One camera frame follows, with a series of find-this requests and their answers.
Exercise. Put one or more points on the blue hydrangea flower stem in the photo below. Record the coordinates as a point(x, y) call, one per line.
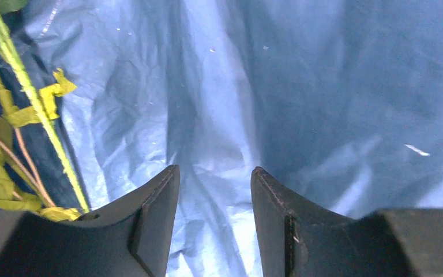
point(12, 57)

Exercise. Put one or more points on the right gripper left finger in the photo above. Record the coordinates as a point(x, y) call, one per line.
point(130, 236)

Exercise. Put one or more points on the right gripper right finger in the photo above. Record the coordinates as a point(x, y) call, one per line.
point(297, 237)

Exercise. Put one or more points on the orange rose flower stem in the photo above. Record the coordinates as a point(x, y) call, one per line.
point(21, 187)

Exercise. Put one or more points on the blue paper flower bouquet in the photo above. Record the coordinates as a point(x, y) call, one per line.
point(339, 101)

